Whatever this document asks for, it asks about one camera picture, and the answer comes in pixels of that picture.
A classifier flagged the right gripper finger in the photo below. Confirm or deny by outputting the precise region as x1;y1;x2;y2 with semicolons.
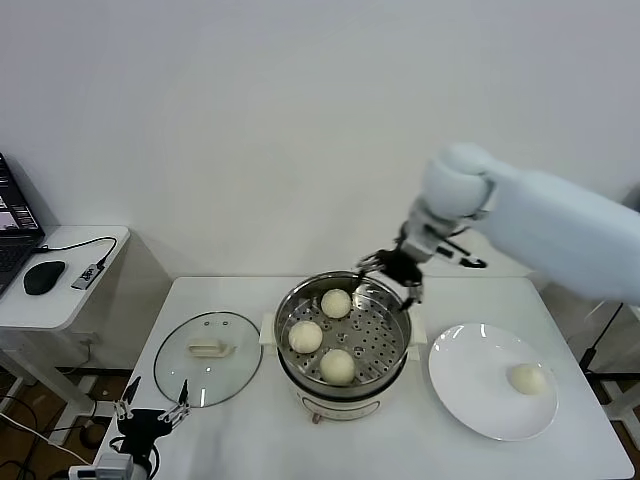
399;282;426;311
357;252;389;281

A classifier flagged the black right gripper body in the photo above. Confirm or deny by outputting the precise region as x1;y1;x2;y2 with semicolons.
375;249;424;289

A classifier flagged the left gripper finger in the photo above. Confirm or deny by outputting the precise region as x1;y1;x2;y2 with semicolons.
114;377;142;421
158;379;193;426

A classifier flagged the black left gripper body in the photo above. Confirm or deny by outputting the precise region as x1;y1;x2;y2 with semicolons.
115;408;174;454

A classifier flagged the white steamed baozi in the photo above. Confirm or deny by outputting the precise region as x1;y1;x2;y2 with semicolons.
320;288;352;319
508;363;547;396
319;348;356;385
288;321;324;354

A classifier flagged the stainless steel steamer basket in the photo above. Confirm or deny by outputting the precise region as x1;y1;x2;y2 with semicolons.
258;271;427;399

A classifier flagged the black floor stand bar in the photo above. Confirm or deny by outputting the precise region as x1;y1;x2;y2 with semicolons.
53;366;132;377

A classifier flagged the round glass pot lid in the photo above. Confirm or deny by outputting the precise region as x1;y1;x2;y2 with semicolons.
152;312;264;410

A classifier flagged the white round plate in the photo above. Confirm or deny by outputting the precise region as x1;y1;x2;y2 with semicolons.
426;323;559;442

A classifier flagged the cream electric cooker base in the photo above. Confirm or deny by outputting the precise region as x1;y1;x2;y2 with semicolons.
277;344;411;426

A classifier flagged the silver USB hub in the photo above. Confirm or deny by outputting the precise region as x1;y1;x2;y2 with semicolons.
70;264;101;292

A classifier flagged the black computer mouse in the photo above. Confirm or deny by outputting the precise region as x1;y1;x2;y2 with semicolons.
22;261;66;296

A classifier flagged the black open laptop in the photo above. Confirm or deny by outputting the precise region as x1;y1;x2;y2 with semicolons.
0;153;46;296

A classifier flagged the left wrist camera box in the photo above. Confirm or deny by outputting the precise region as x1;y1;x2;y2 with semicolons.
67;452;135;480

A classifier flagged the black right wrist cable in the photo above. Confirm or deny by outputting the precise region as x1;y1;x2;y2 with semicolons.
439;239;489;270

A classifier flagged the white floor cable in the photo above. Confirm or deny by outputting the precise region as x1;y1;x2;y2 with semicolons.
0;412;94;466

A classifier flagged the black USB hub cable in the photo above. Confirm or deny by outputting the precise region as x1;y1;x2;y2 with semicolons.
32;237;118;274

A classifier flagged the thin black cable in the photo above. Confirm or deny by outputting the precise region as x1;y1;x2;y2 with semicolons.
579;302;626;374

